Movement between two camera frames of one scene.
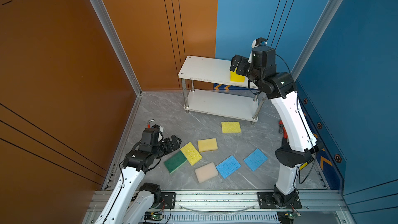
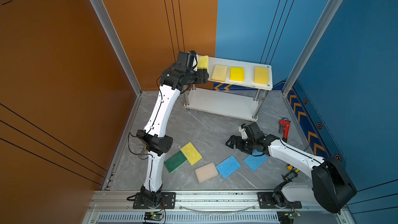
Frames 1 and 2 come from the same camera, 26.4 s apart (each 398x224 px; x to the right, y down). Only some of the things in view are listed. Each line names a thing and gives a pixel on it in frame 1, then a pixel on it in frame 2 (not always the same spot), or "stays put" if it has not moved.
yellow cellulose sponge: (190, 153) stays put
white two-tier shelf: (217, 71) stays put
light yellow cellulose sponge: (230, 127) -> (203, 62)
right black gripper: (244, 63) -> (232, 138)
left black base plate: (167, 200) stays put
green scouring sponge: (175, 162) stays put
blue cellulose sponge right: (255, 159) stays put
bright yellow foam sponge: (235, 77) stays put
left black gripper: (169, 147) -> (202, 77)
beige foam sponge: (205, 172) stays put
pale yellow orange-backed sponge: (207, 145) -> (219, 73)
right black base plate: (266, 201) stays put
